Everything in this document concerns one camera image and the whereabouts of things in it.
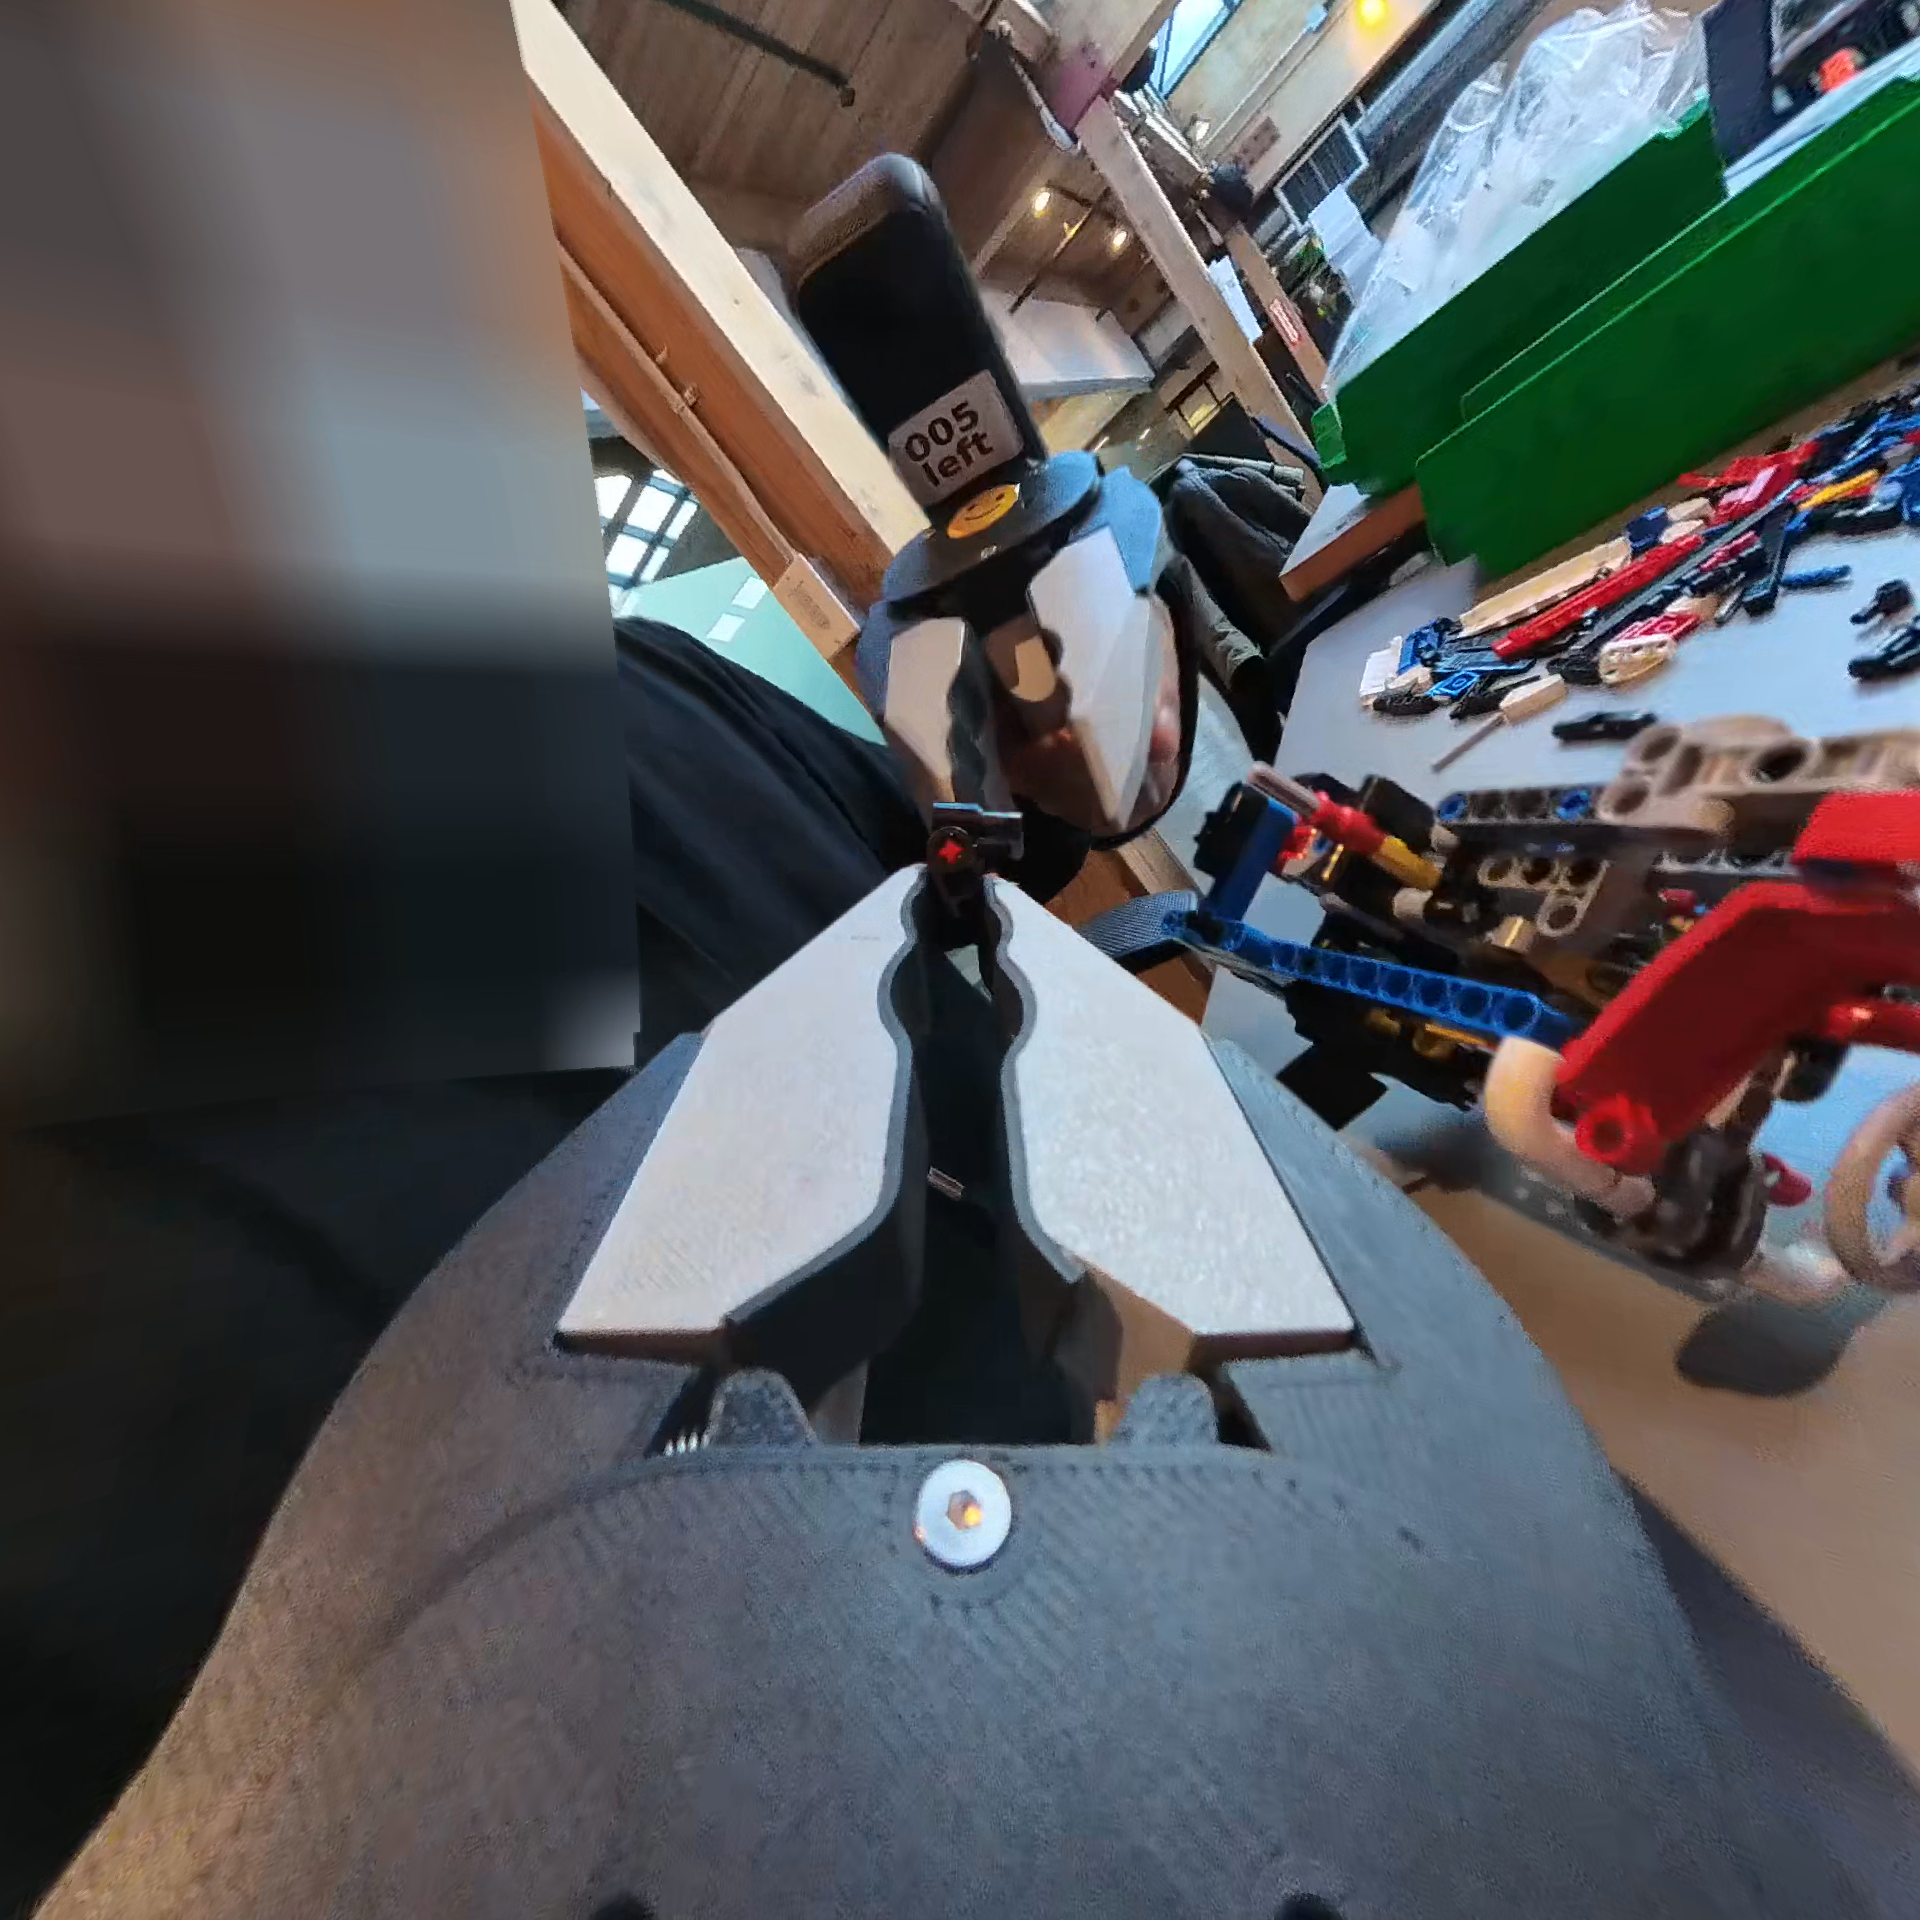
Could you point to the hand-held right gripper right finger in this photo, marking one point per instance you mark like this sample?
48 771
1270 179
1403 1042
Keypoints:
1171 1171

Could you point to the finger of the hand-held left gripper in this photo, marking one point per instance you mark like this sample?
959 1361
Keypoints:
1103 660
921 698

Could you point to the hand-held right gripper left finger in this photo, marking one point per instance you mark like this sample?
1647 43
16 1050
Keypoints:
751 1171

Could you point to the small black brick piece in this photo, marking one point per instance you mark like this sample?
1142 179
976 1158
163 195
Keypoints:
967 861

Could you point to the toy brick car model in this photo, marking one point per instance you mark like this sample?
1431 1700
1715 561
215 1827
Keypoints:
1724 961

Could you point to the person's left hand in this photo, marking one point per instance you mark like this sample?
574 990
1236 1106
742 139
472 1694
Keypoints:
1166 750

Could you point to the dark jacket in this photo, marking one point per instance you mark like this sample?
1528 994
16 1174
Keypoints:
1231 524

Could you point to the wood-edged table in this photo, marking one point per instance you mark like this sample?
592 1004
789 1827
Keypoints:
1342 540

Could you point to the pile of loose toy bricks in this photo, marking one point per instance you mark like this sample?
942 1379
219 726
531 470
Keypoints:
1651 598

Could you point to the clear plastic bag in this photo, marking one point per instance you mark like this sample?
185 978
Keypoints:
1545 105

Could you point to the dark box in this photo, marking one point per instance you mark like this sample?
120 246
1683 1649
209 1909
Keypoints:
1799 75

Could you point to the wooden post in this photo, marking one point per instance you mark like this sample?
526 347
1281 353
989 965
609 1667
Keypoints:
676 269

